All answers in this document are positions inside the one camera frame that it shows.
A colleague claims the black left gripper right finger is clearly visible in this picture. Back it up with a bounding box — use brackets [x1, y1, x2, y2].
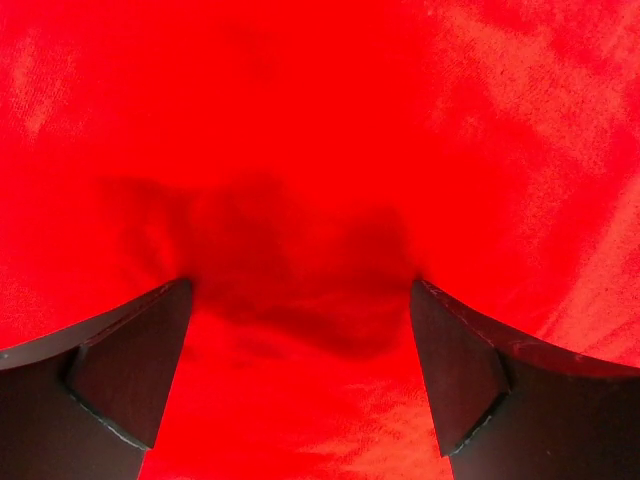
[410, 280, 639, 480]

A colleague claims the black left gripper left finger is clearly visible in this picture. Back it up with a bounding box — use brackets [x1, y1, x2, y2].
[1, 278, 193, 480]

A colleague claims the red t-shirt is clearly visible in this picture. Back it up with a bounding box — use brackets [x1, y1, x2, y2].
[1, 1, 639, 479]

